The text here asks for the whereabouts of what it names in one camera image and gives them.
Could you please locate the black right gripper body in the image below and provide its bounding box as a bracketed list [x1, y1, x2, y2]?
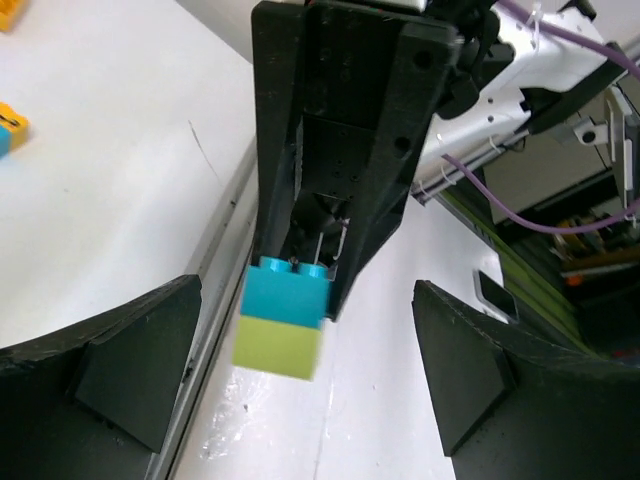
[294, 1, 415, 265]

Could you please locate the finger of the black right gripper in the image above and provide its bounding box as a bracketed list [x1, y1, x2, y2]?
[251, 1, 305, 266]
[328, 20, 458, 321]

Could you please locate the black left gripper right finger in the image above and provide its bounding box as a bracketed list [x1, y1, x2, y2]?
[412, 281, 639, 479]

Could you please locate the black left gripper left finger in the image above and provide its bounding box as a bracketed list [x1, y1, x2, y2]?
[1, 275, 201, 479]

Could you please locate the cyan lego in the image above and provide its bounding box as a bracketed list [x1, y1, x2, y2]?
[240, 257, 330, 330]

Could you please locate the small yellow lego brick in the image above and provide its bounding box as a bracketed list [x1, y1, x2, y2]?
[0, 0, 28, 33]

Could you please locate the lime green rounded lego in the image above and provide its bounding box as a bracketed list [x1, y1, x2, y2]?
[231, 315, 323, 381]

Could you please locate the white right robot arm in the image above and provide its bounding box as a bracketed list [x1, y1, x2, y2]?
[241, 1, 631, 328]

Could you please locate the blue patterned oval lego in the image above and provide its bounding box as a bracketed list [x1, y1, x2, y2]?
[0, 126, 12, 157]

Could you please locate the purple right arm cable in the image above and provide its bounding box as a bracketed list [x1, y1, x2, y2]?
[442, 0, 640, 234]

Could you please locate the aluminium table edge rail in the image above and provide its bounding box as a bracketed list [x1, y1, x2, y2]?
[145, 141, 258, 479]

